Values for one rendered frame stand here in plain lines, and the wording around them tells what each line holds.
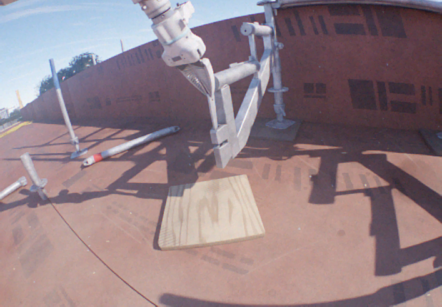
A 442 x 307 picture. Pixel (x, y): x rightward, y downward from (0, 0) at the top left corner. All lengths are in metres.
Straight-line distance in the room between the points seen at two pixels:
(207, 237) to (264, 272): 0.18
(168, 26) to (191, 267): 0.57
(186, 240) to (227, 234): 0.12
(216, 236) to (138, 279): 0.25
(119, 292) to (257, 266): 0.36
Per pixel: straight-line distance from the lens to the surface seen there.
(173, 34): 0.46
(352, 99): 1.30
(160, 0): 0.45
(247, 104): 0.78
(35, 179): 1.25
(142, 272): 0.61
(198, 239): 0.60
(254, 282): 0.53
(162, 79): 1.83
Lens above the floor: 0.47
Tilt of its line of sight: 24 degrees down
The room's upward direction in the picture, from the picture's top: 10 degrees counter-clockwise
